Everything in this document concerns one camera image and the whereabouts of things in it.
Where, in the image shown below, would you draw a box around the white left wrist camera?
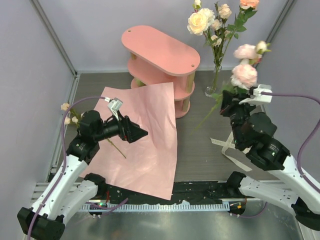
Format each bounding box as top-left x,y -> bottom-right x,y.
104,97 -> 123,120

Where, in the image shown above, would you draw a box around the cream white rose stem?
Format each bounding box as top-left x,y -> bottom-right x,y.
186,0 -> 222,73

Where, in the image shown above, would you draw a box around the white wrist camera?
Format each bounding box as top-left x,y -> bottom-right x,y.
104,97 -> 123,120
239,84 -> 272,106

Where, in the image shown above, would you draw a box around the small peach spray roses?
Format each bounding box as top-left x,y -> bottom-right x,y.
209,2 -> 233,73

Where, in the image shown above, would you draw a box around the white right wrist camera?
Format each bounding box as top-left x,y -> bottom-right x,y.
239,84 -> 272,106

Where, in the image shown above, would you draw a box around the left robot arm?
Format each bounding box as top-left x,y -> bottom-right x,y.
17,110 -> 148,240

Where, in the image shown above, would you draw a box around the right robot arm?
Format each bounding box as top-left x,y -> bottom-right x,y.
220,89 -> 320,231

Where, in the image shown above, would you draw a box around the peach rose stem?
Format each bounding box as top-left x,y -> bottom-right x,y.
219,0 -> 260,70

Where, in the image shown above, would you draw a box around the pink wrapping paper sheet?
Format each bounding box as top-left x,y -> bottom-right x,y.
81,82 -> 178,200

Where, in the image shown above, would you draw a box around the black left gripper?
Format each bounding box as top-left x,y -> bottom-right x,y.
94,110 -> 148,143

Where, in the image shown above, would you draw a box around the light pink rose stem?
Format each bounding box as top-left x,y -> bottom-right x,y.
194,40 -> 272,131

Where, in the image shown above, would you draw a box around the cream ribbon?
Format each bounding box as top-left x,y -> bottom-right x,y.
210,131 -> 252,172

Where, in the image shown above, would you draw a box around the clear glass vase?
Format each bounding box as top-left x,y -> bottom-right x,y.
204,65 -> 222,98

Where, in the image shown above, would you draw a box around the white slotted cable duct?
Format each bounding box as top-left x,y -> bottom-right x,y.
82,202 -> 231,213

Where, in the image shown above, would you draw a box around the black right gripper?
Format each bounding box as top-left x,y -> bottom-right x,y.
217,90 -> 255,145

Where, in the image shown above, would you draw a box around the pink three-tier shelf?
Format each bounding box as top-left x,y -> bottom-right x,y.
121,25 -> 201,119

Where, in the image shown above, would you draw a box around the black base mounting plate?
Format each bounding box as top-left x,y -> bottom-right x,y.
95,181 -> 245,205

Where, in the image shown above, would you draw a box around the small pale spray roses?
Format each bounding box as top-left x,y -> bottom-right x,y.
60,102 -> 127,159

